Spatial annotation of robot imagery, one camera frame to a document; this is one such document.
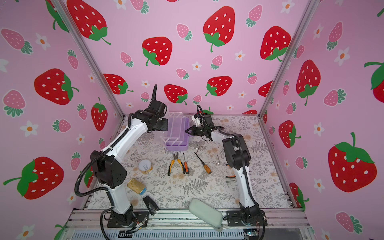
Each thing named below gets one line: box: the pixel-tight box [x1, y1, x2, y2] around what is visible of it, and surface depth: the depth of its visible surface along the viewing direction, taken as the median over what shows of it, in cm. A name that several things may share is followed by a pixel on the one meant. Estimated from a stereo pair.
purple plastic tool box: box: [163, 111, 190, 152], surface depth 97 cm
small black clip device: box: [142, 195, 160, 217], surface depth 79 cm
